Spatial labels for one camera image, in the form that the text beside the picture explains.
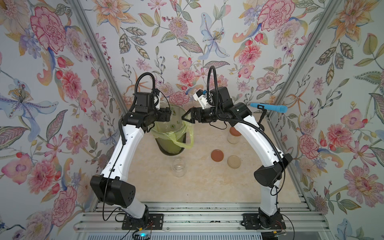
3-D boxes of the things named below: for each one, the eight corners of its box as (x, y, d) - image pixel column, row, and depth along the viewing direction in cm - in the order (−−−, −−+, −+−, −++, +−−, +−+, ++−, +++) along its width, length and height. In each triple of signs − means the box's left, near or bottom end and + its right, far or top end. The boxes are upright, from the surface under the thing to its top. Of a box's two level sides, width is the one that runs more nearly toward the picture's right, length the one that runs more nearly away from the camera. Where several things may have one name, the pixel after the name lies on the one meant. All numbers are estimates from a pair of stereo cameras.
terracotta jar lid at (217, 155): (211, 161, 98) (212, 160, 96) (210, 150, 103) (210, 149, 101) (223, 161, 98) (224, 160, 96) (222, 150, 103) (222, 149, 101)
